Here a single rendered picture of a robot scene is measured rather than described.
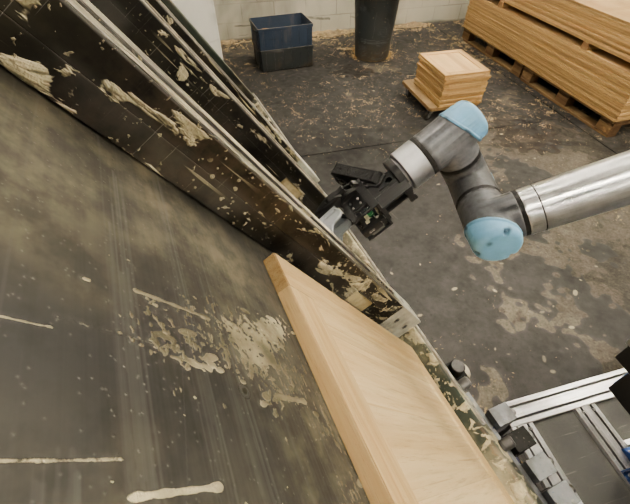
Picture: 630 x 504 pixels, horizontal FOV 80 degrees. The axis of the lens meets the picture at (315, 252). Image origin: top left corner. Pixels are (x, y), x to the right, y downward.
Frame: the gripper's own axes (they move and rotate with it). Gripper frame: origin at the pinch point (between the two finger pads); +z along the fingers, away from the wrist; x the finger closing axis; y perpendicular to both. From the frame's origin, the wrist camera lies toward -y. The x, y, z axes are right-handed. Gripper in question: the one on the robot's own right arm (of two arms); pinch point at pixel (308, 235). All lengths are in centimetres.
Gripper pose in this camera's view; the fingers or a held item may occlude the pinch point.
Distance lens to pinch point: 71.1
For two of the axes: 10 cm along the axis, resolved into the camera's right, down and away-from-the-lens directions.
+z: -7.7, 6.0, 1.9
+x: 5.1, 4.1, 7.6
